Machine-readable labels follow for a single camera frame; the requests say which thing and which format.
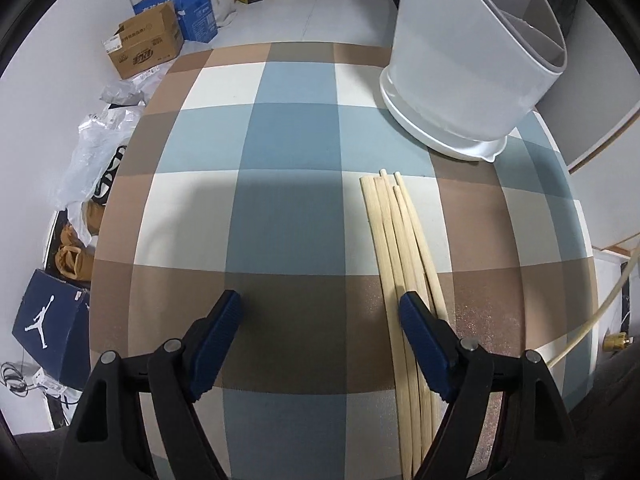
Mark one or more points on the brass fitting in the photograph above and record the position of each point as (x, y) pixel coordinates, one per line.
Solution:
(617, 342)

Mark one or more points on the crumpled clear plastic bags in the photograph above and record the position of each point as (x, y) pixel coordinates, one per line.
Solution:
(100, 125)

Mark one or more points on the white plastic bag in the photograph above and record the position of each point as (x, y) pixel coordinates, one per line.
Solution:
(225, 2)

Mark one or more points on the white cabinet wooden trim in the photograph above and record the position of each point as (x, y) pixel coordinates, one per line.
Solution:
(615, 200)

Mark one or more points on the brown boots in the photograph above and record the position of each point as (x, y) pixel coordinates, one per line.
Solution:
(75, 255)

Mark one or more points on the blue shoe box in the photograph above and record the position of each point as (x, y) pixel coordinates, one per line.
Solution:
(50, 330)

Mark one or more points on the blue cardboard box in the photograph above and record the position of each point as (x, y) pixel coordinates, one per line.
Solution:
(200, 15)

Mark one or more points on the white utensil holder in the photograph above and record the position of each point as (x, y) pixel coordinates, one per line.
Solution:
(450, 70)

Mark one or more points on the checked tablecloth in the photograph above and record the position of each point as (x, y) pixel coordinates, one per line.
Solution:
(290, 210)

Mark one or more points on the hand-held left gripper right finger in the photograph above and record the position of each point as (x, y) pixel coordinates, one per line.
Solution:
(425, 345)

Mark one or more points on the brown cardboard box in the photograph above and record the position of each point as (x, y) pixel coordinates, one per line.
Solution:
(145, 40)

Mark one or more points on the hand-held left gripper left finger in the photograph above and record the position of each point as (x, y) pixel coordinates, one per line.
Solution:
(220, 340)

